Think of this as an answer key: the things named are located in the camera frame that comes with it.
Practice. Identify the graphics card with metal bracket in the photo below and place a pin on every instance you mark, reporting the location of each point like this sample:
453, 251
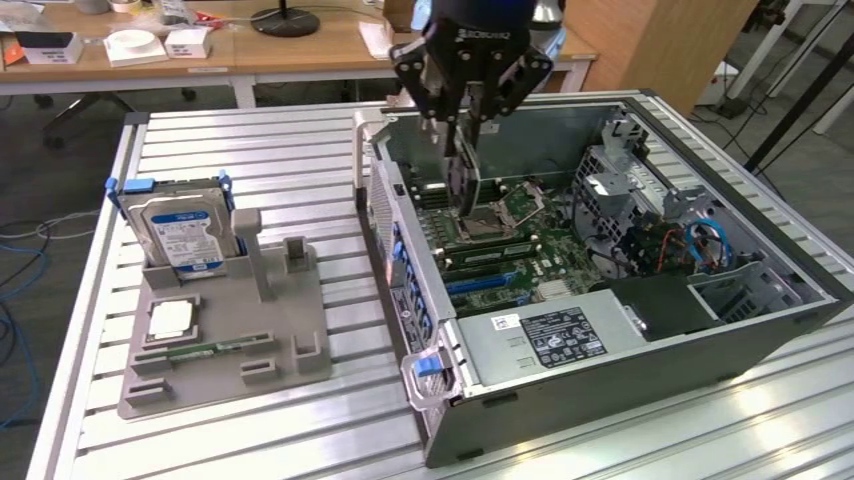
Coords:
465, 185

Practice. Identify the stack of papers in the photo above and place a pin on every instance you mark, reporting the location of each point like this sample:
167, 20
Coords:
377, 40

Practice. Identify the small white labelled box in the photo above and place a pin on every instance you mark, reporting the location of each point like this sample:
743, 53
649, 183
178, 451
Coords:
189, 44

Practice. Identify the grey power supply unit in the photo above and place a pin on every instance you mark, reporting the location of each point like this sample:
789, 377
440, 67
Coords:
494, 350

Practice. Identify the black stand pole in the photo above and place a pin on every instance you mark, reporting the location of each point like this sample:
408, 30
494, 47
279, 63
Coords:
801, 90

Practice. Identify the hard disk with blue bracket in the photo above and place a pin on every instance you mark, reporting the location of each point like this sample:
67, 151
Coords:
181, 240

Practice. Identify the grey disk bay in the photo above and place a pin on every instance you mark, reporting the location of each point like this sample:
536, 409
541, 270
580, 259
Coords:
741, 295

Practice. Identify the wooden desk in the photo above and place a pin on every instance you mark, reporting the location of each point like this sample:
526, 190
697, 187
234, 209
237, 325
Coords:
254, 55

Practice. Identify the white box with black lid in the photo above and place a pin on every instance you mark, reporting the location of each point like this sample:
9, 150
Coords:
50, 47

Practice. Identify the green RAM stick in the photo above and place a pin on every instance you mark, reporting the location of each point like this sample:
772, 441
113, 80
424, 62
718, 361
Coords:
201, 351

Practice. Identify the green motherboard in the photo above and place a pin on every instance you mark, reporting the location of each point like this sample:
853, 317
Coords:
554, 250

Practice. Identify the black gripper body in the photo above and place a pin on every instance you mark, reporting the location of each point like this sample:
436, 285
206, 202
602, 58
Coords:
477, 55

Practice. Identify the wooden cabinet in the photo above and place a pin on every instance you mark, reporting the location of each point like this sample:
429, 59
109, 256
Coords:
668, 50

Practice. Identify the orange packet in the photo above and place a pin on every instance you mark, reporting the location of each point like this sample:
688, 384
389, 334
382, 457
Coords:
13, 55

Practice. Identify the black office chair base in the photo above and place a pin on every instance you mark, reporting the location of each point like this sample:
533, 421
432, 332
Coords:
74, 115

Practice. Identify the small silver heatsink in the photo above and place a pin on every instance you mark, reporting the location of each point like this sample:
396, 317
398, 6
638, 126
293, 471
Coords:
552, 291

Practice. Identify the metal socket cover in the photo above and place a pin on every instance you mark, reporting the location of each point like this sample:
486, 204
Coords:
530, 200

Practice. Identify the black round lamp base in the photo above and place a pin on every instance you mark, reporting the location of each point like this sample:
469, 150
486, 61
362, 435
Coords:
286, 25

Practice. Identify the perforated metal drive cage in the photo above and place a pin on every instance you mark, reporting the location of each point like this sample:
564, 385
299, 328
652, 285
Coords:
608, 200

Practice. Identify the installed RAM stick with label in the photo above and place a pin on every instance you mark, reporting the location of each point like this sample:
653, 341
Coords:
490, 256

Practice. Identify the white box with round part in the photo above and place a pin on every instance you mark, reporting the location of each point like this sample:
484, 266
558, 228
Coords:
137, 47

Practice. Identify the white table frame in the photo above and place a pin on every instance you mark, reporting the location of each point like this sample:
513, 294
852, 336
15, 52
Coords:
755, 50

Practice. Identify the CPU socket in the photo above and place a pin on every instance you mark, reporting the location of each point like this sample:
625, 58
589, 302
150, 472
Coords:
490, 227

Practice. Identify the blue case latch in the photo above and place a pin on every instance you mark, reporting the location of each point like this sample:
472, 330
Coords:
430, 365

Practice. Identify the open grey PC case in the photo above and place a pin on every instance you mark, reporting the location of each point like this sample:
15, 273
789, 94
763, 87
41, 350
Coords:
601, 400

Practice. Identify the blue expansion slot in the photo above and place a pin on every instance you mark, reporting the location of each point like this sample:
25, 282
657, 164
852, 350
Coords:
481, 284

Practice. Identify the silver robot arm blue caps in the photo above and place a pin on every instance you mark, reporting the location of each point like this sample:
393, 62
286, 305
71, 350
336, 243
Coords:
549, 10

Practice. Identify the silver CPU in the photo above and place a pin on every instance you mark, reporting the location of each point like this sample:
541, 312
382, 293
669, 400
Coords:
171, 320

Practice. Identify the grey parts rack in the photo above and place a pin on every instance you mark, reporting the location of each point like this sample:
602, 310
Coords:
221, 360

